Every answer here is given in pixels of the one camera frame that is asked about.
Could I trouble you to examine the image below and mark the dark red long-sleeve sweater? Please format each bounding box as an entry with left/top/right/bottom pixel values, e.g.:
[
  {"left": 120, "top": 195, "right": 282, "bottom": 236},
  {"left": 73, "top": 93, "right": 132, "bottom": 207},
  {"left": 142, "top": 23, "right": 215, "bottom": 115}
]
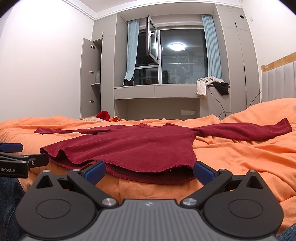
[{"left": 40, "top": 118, "right": 292, "bottom": 185}]

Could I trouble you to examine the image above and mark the floral patterned pillow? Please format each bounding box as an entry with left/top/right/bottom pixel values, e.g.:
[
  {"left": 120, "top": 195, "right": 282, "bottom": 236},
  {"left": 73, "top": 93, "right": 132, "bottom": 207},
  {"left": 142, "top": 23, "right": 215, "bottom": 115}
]
[{"left": 81, "top": 117, "right": 105, "bottom": 122}]

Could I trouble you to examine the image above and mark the bright red knit hat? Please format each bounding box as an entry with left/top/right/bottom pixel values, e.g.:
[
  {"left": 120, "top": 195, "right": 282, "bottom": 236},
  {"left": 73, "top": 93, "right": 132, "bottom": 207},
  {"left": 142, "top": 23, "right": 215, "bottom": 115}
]
[{"left": 96, "top": 110, "right": 110, "bottom": 121}]

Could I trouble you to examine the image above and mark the orange patterned cloth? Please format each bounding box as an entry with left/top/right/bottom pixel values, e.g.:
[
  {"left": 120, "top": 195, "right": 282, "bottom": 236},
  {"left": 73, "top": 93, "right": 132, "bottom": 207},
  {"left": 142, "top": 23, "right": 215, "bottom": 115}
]
[{"left": 109, "top": 116, "right": 122, "bottom": 122}]

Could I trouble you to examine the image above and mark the black garment on desk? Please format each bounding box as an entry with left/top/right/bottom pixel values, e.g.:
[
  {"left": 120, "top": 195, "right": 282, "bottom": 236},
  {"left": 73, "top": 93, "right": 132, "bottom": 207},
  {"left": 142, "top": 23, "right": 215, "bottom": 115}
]
[{"left": 212, "top": 82, "right": 229, "bottom": 95}]

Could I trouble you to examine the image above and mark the white garment on desk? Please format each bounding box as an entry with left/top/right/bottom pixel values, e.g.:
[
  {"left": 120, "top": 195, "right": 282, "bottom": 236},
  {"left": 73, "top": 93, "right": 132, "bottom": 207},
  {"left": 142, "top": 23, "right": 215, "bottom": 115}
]
[{"left": 196, "top": 76, "right": 225, "bottom": 98}]

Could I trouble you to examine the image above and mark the open grey wardrobe door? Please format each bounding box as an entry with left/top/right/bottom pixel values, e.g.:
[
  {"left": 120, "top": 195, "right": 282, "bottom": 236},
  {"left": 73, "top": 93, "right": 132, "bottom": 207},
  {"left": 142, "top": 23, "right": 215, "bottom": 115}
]
[{"left": 80, "top": 39, "right": 101, "bottom": 118}]

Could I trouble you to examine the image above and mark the grey padded wooden headboard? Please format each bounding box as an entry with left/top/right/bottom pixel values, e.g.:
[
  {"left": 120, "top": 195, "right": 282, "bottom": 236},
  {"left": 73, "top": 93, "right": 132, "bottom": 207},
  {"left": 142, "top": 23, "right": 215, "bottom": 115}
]
[{"left": 261, "top": 52, "right": 296, "bottom": 102}]

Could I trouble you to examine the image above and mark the right light blue curtain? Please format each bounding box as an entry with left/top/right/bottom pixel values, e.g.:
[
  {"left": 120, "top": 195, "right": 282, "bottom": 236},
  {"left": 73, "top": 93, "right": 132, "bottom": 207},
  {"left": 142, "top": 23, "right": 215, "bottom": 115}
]
[{"left": 201, "top": 15, "right": 222, "bottom": 79}]

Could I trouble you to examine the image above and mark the light blue curtain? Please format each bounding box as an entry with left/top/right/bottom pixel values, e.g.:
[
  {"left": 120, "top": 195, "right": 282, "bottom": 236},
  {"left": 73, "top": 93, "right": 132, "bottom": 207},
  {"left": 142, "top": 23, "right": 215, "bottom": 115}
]
[
  {"left": 201, "top": 15, "right": 222, "bottom": 79},
  {"left": 125, "top": 20, "right": 140, "bottom": 81}
]

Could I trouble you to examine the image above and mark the window with open sash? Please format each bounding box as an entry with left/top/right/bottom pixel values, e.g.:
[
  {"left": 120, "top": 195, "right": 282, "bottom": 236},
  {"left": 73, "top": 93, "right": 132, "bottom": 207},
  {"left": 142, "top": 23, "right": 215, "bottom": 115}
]
[{"left": 132, "top": 15, "right": 208, "bottom": 85}]

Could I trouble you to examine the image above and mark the grey built-in wardrobe unit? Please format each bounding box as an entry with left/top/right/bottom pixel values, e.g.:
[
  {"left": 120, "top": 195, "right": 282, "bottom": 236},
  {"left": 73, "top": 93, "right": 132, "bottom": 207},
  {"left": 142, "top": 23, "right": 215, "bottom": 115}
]
[{"left": 80, "top": 1, "right": 260, "bottom": 120}]

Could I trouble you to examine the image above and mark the left light blue curtain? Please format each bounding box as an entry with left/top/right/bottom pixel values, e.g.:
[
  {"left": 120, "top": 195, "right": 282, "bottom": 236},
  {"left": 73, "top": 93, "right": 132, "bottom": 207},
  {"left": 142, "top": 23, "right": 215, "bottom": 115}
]
[{"left": 125, "top": 20, "right": 140, "bottom": 81}]

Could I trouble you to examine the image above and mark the black power cable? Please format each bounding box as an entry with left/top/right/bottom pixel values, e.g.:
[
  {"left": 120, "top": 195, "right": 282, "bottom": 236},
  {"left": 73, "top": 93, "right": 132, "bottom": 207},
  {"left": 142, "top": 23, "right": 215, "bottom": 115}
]
[{"left": 206, "top": 85, "right": 263, "bottom": 120}]

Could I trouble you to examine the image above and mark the white wall socket plate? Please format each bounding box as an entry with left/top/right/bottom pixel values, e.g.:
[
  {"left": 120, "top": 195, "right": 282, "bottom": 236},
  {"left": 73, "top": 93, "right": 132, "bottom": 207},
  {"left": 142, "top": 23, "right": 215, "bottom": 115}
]
[{"left": 181, "top": 110, "right": 195, "bottom": 116}]

